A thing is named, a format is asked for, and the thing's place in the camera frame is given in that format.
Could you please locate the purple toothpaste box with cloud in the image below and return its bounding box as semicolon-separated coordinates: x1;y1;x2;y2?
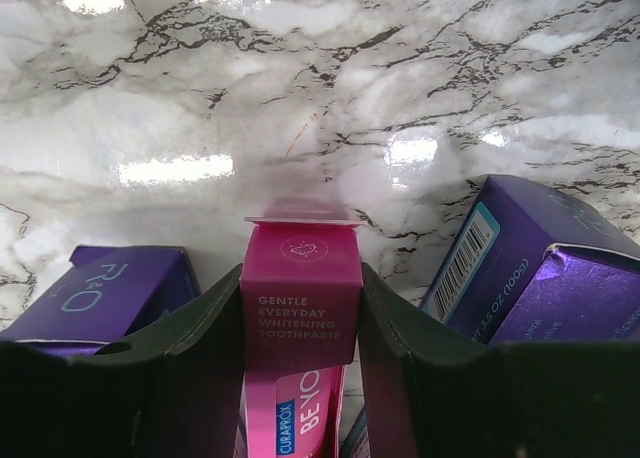
341;175;639;457

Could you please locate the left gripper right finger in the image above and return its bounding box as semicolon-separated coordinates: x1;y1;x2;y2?
358;266;639;457

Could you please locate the pink toothpaste box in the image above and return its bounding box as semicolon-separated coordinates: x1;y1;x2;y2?
240;218;363;457

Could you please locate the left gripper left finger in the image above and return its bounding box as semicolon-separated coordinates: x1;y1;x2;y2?
1;268;244;457

